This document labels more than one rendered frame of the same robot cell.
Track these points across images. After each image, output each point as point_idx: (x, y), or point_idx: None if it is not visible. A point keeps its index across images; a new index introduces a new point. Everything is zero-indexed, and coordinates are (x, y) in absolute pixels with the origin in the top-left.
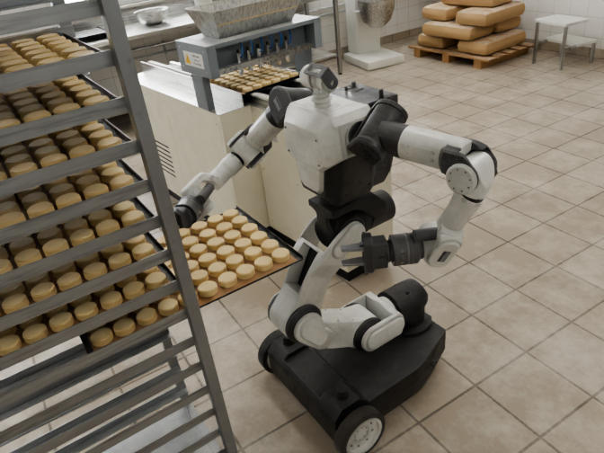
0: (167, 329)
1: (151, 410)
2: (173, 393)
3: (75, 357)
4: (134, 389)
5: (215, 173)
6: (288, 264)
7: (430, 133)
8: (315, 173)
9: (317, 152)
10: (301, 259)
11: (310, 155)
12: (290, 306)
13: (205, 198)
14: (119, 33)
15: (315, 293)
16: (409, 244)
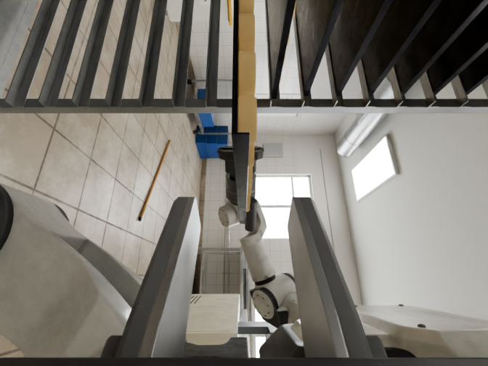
0: (116, 105)
1: (22, 61)
2: (20, 91)
3: (152, 23)
4: (67, 59)
5: (262, 241)
6: (237, 89)
7: None
8: (367, 330)
9: (461, 325)
10: (237, 128)
11: (416, 319)
12: (30, 210)
13: (253, 204)
14: None
15: (14, 279)
16: None
